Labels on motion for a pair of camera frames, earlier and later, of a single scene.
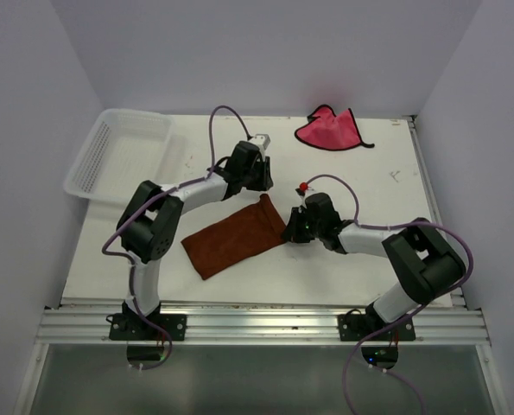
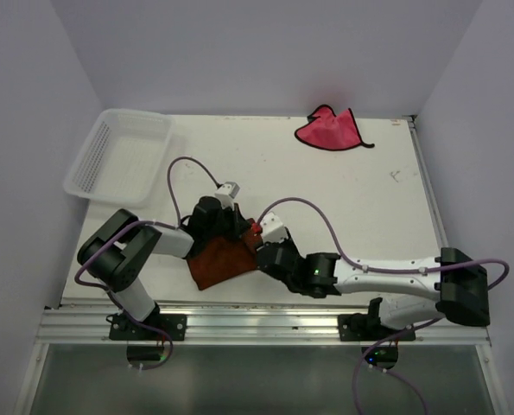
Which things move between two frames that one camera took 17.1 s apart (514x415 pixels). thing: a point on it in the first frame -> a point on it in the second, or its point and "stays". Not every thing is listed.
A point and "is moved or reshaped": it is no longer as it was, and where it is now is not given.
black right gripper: (292, 233) -> (288, 243)
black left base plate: (127, 327) stays
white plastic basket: (124, 148) stays
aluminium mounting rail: (452, 324) stays
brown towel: (237, 239) is moved or reshaped
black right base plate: (357, 327) stays
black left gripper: (265, 181) -> (238, 224)
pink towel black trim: (329, 131) stays
